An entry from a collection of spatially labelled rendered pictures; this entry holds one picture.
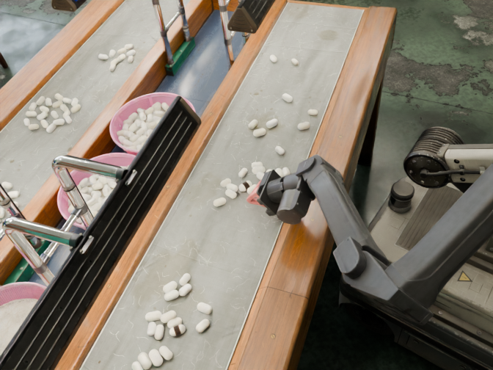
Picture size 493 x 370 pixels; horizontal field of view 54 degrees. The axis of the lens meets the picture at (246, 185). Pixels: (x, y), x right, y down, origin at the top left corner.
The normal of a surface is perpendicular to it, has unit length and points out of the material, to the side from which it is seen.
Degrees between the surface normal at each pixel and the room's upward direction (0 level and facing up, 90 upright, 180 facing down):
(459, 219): 45
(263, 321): 0
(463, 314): 87
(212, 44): 0
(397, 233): 0
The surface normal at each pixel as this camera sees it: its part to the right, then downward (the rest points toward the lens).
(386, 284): -0.76, -0.55
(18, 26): -0.09, -0.65
